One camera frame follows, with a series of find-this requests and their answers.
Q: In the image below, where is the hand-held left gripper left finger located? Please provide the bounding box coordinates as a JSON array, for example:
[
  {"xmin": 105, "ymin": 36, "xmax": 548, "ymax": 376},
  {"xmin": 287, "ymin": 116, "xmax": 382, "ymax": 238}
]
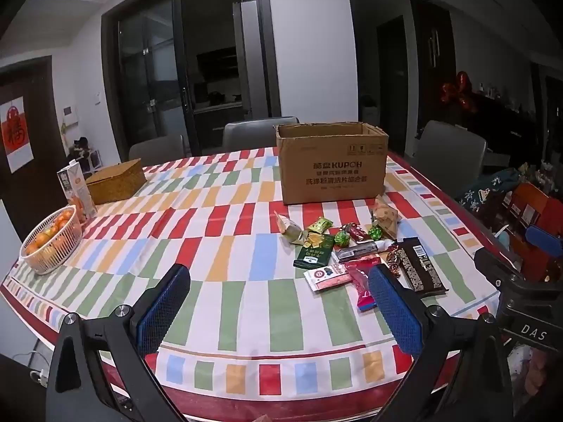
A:
[{"xmin": 45, "ymin": 264, "xmax": 192, "ymax": 422}]

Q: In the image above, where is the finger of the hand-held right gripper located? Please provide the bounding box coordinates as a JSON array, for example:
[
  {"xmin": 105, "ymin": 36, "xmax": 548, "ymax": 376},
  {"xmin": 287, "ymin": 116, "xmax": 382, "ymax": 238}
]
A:
[
  {"xmin": 474, "ymin": 248, "xmax": 524, "ymax": 293},
  {"xmin": 525, "ymin": 225, "xmax": 563, "ymax": 253}
]

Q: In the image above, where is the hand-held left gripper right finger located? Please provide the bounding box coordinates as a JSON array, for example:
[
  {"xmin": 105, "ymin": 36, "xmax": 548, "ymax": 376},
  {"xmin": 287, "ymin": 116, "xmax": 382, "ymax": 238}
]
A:
[{"xmin": 368, "ymin": 265, "xmax": 515, "ymax": 422}]

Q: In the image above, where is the gold biscuit packet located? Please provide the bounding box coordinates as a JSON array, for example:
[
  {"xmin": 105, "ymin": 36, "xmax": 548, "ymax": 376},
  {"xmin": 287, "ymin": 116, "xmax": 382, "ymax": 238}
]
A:
[{"xmin": 373, "ymin": 194, "xmax": 399, "ymax": 240}]

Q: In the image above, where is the green gold candy packet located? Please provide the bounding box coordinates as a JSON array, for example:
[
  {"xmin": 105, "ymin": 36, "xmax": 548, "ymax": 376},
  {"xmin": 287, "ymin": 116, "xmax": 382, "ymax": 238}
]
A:
[{"xmin": 307, "ymin": 216, "xmax": 333, "ymax": 235}]

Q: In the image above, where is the brown cardboard box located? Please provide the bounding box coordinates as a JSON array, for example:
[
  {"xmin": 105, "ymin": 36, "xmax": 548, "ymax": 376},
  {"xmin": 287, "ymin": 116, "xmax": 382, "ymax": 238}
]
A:
[{"xmin": 275, "ymin": 122, "xmax": 390, "ymax": 205}]

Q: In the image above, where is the orange gift box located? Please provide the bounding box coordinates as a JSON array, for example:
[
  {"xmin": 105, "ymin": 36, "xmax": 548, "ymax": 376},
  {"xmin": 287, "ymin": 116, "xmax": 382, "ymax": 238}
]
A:
[{"xmin": 501, "ymin": 182, "xmax": 563, "ymax": 282}]

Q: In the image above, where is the pink snack packet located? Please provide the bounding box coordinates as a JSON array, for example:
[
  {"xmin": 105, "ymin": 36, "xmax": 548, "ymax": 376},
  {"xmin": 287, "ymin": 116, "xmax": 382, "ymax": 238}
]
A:
[{"xmin": 345, "ymin": 258, "xmax": 383, "ymax": 313}]

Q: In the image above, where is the brown chocolate packet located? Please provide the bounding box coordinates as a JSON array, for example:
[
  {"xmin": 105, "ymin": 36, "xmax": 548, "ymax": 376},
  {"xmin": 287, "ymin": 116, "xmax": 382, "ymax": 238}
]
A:
[{"xmin": 398, "ymin": 237, "xmax": 449, "ymax": 294}]

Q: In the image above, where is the brown foil candy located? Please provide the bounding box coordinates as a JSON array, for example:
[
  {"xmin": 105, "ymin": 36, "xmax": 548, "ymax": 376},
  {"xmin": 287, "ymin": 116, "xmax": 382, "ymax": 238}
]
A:
[{"xmin": 379, "ymin": 246, "xmax": 403, "ymax": 277}]

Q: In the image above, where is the dark silver snack bar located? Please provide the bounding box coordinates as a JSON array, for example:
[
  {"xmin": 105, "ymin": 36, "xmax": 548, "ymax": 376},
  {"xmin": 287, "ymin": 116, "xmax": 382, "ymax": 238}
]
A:
[{"xmin": 332, "ymin": 241, "xmax": 392, "ymax": 263}]

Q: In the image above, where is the green patterned pillow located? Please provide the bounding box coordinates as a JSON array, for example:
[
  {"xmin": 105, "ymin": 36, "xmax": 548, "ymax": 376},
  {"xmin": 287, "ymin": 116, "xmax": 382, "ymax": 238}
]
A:
[{"xmin": 455, "ymin": 169, "xmax": 522, "ymax": 216}]

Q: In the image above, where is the white red snack packet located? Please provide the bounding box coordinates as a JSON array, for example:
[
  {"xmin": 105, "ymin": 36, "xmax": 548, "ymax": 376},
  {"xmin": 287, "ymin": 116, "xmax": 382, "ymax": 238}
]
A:
[{"xmin": 303, "ymin": 264, "xmax": 353, "ymax": 293}]

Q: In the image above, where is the colourful checked tablecloth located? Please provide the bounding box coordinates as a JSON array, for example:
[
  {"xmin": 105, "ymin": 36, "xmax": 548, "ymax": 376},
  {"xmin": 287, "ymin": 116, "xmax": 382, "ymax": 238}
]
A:
[{"xmin": 0, "ymin": 147, "xmax": 513, "ymax": 409}]

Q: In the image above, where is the red candy packet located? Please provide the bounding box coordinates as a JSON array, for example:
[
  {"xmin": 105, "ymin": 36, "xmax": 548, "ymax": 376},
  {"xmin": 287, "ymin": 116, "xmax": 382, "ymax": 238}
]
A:
[{"xmin": 341, "ymin": 223, "xmax": 368, "ymax": 244}]

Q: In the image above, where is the dark green snack packet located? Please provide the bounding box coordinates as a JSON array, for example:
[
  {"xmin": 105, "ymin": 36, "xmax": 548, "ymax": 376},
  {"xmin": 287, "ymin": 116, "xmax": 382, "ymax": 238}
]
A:
[{"xmin": 293, "ymin": 235, "xmax": 336, "ymax": 270}]

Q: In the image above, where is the small gold snack packet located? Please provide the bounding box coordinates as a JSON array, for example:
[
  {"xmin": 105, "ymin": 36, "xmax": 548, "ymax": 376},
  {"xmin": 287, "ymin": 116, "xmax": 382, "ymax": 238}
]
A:
[{"xmin": 294, "ymin": 231, "xmax": 324, "ymax": 251}]

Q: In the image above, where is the grey dining chair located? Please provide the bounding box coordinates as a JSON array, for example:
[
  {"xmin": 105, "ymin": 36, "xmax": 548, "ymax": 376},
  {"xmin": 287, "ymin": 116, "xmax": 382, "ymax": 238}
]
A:
[
  {"xmin": 129, "ymin": 134, "xmax": 188, "ymax": 163},
  {"xmin": 413, "ymin": 121, "xmax": 489, "ymax": 177},
  {"xmin": 222, "ymin": 116, "xmax": 300, "ymax": 152}
]

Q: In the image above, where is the white plastic basket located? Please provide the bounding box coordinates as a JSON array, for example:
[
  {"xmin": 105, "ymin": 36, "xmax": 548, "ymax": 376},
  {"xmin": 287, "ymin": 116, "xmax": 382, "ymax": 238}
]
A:
[{"xmin": 20, "ymin": 206, "xmax": 84, "ymax": 275}]

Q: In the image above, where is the small beige snack packet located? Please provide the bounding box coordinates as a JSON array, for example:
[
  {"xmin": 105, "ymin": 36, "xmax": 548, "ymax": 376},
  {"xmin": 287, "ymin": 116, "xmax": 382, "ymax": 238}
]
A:
[{"xmin": 275, "ymin": 212, "xmax": 302, "ymax": 244}]

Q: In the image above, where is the pile of oranges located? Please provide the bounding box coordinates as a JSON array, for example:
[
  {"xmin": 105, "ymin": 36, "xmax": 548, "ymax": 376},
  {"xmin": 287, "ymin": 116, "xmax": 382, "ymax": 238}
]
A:
[{"xmin": 25, "ymin": 209, "xmax": 76, "ymax": 256}]

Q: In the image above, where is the woven straw box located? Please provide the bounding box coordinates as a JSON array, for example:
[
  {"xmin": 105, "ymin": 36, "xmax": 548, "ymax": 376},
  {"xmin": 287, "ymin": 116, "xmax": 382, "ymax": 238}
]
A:
[{"xmin": 86, "ymin": 158, "xmax": 147, "ymax": 205}]

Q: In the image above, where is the juice carton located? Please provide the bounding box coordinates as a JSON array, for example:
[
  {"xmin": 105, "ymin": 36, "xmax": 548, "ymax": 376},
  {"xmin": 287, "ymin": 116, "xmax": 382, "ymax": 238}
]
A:
[{"xmin": 57, "ymin": 159, "xmax": 98, "ymax": 225}]

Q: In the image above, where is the red foil balloon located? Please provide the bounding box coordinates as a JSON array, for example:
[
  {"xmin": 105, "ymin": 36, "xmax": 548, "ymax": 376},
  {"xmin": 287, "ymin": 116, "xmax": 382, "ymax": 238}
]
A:
[{"xmin": 442, "ymin": 71, "xmax": 478, "ymax": 113}]

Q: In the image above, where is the dark brown door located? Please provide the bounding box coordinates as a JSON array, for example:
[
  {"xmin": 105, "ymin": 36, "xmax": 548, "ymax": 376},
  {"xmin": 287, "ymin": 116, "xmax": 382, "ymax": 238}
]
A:
[{"xmin": 0, "ymin": 57, "xmax": 68, "ymax": 238}]

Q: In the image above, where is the glass sliding door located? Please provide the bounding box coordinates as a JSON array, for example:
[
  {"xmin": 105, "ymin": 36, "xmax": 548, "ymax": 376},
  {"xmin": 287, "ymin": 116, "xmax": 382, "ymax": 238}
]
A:
[{"xmin": 102, "ymin": 0, "xmax": 282, "ymax": 159}]

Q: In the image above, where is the red wall poster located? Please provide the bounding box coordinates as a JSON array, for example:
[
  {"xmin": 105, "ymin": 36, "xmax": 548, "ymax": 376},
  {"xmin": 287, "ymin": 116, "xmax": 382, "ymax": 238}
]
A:
[{"xmin": 0, "ymin": 94, "xmax": 35, "ymax": 174}]

